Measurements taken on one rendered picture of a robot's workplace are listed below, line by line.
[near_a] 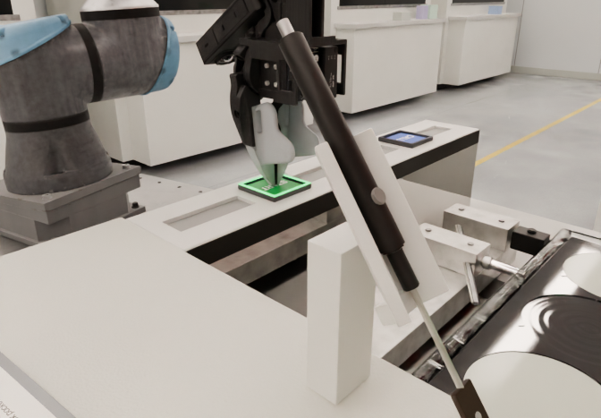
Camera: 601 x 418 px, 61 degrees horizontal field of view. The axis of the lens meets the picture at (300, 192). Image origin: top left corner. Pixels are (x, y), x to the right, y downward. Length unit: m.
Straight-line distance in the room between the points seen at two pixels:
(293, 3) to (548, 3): 8.34
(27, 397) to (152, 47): 0.61
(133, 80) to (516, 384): 0.65
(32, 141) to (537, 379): 0.67
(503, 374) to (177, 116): 3.31
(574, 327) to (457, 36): 6.41
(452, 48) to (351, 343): 6.64
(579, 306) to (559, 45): 8.24
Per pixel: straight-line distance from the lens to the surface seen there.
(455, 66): 6.84
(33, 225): 0.80
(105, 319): 0.35
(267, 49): 0.47
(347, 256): 0.23
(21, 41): 0.78
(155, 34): 0.84
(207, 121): 3.76
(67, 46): 0.80
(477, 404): 0.24
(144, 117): 3.48
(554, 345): 0.46
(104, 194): 0.82
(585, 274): 0.57
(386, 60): 5.36
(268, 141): 0.50
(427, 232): 0.58
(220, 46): 0.53
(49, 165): 0.79
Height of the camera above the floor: 1.15
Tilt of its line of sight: 21 degrees down
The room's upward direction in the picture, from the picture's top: straight up
